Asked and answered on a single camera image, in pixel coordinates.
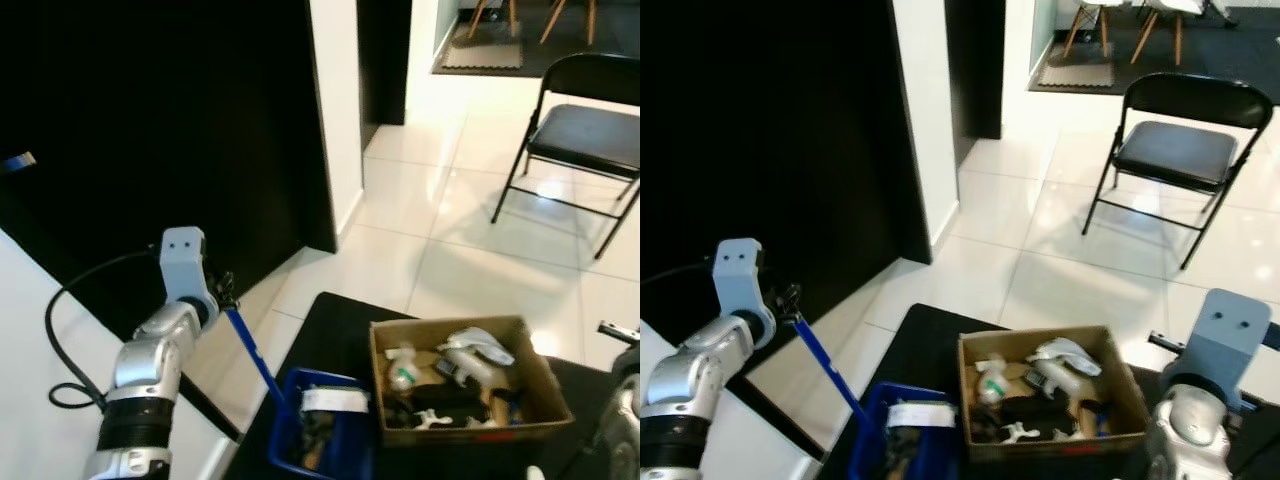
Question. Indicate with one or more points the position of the white spray bottle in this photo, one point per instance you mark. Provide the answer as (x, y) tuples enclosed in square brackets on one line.
[(1060, 362), (475, 355)]

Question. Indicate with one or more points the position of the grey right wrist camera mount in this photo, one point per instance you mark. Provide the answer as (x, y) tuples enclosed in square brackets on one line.
[(1225, 335)]

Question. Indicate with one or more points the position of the white chair wooden legs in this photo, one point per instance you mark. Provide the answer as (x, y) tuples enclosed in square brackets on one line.
[(592, 20), (513, 15), (1177, 35), (1102, 25)]

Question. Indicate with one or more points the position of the small white scrap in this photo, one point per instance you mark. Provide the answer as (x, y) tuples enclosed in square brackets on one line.
[(532, 472)]

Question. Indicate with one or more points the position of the dark grey carpet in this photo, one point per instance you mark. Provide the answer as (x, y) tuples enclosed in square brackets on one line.
[(560, 55), (1230, 50)]

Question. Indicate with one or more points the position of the black flat object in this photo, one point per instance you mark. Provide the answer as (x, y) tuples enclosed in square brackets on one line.
[(445, 400), (1030, 412)]

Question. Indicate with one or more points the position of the brown cardboard box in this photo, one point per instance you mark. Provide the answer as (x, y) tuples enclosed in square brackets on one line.
[(1125, 405), (540, 395)]

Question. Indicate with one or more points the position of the black folding chair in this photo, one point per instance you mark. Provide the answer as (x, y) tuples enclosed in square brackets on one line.
[(1175, 155), (585, 135)]

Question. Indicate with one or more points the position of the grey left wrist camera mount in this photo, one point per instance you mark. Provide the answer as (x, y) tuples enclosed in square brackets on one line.
[(738, 275), (182, 262)]

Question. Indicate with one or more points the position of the small blue object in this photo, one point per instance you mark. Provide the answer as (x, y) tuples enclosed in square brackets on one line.
[(18, 161)]

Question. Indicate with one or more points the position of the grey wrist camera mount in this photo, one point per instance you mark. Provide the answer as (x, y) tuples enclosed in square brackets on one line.
[(738, 275), (1225, 335), (182, 262)]

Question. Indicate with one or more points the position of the grey door mat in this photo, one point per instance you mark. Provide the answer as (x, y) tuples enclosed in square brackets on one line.
[(483, 55), (1077, 72)]

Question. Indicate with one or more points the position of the white paper strip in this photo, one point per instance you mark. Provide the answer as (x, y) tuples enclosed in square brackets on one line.
[(920, 415), (335, 401)]

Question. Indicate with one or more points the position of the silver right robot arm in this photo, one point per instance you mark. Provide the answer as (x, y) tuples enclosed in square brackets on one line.
[(1185, 430), (625, 420)]

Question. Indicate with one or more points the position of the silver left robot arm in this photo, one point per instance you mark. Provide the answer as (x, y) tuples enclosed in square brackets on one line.
[(150, 360), (700, 375)]

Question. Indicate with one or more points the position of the small white green bottle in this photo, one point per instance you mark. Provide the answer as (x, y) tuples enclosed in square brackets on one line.
[(402, 370), (992, 380)]

